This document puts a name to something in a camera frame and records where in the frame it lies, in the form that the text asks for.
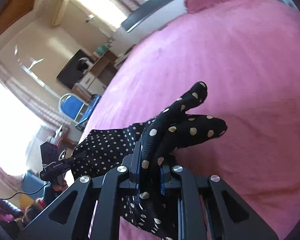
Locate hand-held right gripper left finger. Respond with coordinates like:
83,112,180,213
23,141,143,240

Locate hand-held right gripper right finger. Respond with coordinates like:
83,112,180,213
160,155,279,240

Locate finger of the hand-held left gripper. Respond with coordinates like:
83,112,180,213
64,151,87,170

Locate black polka dot garment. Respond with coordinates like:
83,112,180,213
70,81,228,240

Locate person's left forearm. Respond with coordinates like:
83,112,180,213
41,183,59,207

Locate person's left hand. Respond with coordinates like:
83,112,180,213
51,174,68,193

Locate blue chair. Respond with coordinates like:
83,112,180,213
59,92,102,130

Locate white drawer cabinet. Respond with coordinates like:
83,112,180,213
79,72,98,90

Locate black television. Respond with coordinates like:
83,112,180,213
56,49,90,89

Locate wooden desk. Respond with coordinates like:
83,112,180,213
70,50,118,98

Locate floor lamp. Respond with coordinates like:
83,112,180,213
15,44,63,100

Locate pink bed blanket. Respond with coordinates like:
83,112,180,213
77,0,300,240

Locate white air conditioner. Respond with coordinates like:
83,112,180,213
51,0,70,27

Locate dark and white headboard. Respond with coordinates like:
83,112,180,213
115,0,238,33

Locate wooden wardrobe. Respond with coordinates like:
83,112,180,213
0,0,43,45

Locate patterned window curtains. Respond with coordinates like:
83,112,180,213
90,0,165,28

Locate black cable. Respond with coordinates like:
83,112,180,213
0,184,49,200

